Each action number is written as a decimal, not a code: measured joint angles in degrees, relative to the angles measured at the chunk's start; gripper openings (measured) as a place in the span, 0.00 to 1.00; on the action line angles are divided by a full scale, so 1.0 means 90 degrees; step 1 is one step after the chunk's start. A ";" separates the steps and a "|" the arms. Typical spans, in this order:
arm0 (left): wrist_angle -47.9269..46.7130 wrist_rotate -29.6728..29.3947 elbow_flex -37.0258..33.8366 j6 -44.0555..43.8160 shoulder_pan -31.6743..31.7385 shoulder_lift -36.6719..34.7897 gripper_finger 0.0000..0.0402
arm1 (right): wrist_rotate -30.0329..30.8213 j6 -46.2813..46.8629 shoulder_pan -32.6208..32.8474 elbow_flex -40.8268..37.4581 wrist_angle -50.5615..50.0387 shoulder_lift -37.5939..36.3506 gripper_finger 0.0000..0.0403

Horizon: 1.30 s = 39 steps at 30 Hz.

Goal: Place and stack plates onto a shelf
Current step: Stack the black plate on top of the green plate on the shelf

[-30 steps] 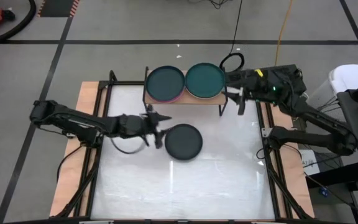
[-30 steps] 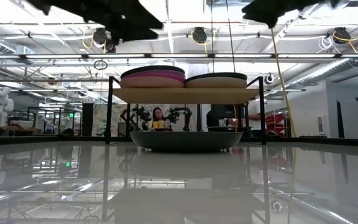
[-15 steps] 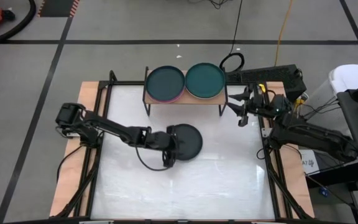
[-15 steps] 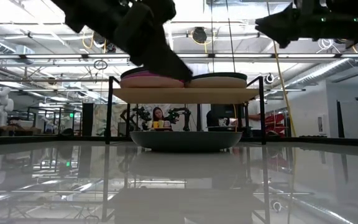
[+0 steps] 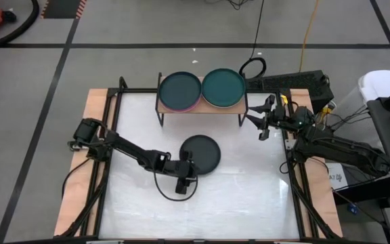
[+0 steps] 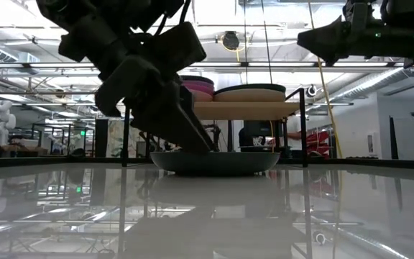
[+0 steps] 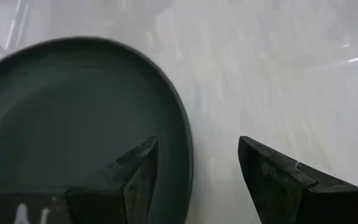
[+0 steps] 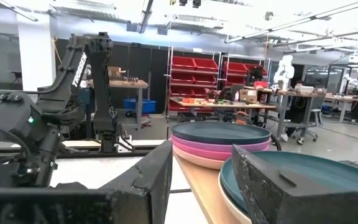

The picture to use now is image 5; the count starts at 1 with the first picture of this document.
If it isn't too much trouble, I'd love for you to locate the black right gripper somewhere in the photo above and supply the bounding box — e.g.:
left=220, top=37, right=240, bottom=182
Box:
left=246, top=94, right=299, bottom=142

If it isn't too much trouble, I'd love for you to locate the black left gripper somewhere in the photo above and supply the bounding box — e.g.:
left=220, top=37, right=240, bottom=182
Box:
left=162, top=150, right=201, bottom=196

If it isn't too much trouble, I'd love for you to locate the black round plate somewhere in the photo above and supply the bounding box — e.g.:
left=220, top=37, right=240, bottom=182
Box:
left=179, top=134, right=222, bottom=176

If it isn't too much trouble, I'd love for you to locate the green round plate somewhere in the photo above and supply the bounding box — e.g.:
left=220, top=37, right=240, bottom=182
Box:
left=201, top=68, right=246, bottom=108

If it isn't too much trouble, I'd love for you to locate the pink round plate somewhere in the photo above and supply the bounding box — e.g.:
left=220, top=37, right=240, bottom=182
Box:
left=158, top=98, right=202, bottom=114

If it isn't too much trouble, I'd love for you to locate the dark teal round plate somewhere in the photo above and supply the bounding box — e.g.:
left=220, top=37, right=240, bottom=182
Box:
left=158, top=70, right=202, bottom=111

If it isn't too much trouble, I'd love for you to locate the wooden shelf with black legs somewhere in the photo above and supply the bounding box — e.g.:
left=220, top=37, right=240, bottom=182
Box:
left=154, top=71, right=249, bottom=128

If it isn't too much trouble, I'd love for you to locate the white glossy table sheet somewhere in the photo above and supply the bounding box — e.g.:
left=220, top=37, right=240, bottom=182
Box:
left=98, top=91, right=301, bottom=240

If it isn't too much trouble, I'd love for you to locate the black computer case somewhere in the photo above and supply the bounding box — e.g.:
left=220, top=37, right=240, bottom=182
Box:
left=243, top=69, right=335, bottom=115

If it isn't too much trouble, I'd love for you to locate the white lidded bin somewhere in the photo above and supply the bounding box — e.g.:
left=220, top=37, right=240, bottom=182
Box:
left=330, top=69, right=390, bottom=150

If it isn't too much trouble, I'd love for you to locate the black mat with striped edges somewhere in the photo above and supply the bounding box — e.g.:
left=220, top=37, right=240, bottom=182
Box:
left=40, top=0, right=88, bottom=20

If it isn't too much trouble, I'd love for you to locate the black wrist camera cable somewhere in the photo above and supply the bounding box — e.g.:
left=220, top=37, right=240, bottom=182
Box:
left=152, top=168, right=200, bottom=203

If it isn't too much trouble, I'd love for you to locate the black hanging cable with coil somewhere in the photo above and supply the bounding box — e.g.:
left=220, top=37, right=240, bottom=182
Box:
left=238, top=0, right=268, bottom=79

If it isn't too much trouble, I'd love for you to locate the yellow hanging cable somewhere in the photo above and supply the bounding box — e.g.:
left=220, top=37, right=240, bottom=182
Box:
left=297, top=0, right=321, bottom=73

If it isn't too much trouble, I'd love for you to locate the black metal table frame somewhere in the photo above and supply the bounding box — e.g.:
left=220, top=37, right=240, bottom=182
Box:
left=54, top=76, right=343, bottom=240

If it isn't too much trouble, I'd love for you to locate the black power cable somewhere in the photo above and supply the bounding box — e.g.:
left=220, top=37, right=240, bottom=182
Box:
left=60, top=155, right=95, bottom=201

